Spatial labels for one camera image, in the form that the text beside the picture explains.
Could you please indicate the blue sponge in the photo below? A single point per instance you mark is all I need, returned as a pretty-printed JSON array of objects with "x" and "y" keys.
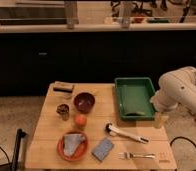
[{"x": 101, "y": 151}]

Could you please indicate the white dish brush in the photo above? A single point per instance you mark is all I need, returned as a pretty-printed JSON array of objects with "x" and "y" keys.
[{"x": 112, "y": 130}]

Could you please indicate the wooden block brush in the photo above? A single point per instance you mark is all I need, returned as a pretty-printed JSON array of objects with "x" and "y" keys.
[{"x": 63, "y": 87}]

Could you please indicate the small metal cup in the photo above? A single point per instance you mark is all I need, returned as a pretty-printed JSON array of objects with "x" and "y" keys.
[{"x": 63, "y": 111}]

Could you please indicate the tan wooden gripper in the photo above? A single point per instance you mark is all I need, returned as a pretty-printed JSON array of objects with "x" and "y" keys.
[{"x": 160, "y": 119}]

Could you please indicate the orange plate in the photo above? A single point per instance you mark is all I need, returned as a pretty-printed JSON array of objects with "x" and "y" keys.
[{"x": 80, "y": 151}]

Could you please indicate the orange fruit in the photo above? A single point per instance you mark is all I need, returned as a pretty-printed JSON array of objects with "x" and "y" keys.
[{"x": 80, "y": 120}]

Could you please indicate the grey cloth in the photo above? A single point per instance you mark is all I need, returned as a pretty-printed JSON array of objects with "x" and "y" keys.
[{"x": 71, "y": 142}]

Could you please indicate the green plastic tray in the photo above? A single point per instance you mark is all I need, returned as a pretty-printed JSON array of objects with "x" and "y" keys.
[{"x": 133, "y": 96}]

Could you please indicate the silver fork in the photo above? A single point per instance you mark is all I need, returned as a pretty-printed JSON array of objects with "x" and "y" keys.
[{"x": 128, "y": 155}]

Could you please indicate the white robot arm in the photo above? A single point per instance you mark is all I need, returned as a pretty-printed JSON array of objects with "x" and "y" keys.
[{"x": 175, "y": 87}]

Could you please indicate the black stand post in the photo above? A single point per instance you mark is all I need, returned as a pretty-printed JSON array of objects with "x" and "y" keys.
[{"x": 20, "y": 135}]

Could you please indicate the purple bowl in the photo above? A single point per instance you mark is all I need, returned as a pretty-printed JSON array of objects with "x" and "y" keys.
[{"x": 84, "y": 102}]

